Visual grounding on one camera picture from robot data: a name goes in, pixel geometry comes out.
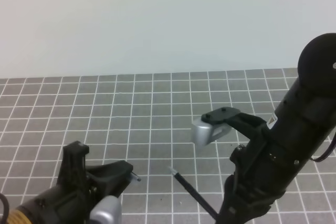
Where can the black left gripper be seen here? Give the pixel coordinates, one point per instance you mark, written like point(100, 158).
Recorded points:
point(74, 196)

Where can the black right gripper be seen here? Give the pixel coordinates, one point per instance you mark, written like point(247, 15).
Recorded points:
point(263, 170)

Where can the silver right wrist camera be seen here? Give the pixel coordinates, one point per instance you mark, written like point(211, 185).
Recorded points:
point(217, 123)

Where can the grey checkered tablecloth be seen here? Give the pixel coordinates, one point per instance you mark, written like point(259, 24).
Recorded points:
point(144, 119)

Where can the black pen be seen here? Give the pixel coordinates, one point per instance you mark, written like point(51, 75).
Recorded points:
point(194, 193)

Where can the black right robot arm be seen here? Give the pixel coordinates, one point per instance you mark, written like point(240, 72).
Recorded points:
point(308, 108)

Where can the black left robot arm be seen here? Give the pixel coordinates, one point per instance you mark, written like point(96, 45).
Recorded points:
point(23, 213)

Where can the clear black pen cap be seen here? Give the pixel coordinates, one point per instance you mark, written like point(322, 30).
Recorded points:
point(135, 177)

